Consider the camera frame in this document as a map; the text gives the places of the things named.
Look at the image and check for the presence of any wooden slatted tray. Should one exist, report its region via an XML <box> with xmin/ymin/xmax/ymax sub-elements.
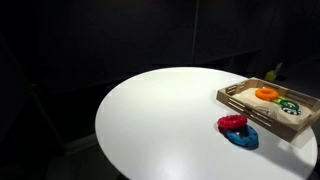
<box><xmin>215</xmin><ymin>77</ymin><xmax>320</xmax><ymax>144</ymax></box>

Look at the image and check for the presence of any yellow tag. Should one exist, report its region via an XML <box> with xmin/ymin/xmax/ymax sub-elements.
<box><xmin>264</xmin><ymin>69</ymin><xmax>277</xmax><ymax>82</ymax></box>

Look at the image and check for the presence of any white card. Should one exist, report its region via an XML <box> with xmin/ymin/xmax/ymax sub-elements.
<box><xmin>273</xmin><ymin>61</ymin><xmax>284</xmax><ymax>74</ymax></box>

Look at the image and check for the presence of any red textured ring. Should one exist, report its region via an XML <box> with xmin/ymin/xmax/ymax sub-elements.
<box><xmin>217</xmin><ymin>114</ymin><xmax>249</xmax><ymax>134</ymax></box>

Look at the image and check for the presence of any blue textured ring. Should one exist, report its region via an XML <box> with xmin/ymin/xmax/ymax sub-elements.
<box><xmin>223</xmin><ymin>124</ymin><xmax>260</xmax><ymax>148</ymax></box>

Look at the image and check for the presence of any orange bumpy ring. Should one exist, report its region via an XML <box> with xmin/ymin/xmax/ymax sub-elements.
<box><xmin>254</xmin><ymin>87</ymin><xmax>280</xmax><ymax>102</ymax></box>

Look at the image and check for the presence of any light green knobby ring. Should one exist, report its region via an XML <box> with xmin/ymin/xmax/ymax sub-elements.
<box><xmin>271</xmin><ymin>95</ymin><xmax>288</xmax><ymax>105</ymax></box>

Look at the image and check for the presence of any dark green beaded ring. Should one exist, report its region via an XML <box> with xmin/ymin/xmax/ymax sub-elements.
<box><xmin>279</xmin><ymin>99</ymin><xmax>301</xmax><ymax>112</ymax></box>

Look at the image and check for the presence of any black white striped ring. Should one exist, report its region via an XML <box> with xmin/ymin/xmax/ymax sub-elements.
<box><xmin>281</xmin><ymin>105</ymin><xmax>303</xmax><ymax>117</ymax></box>

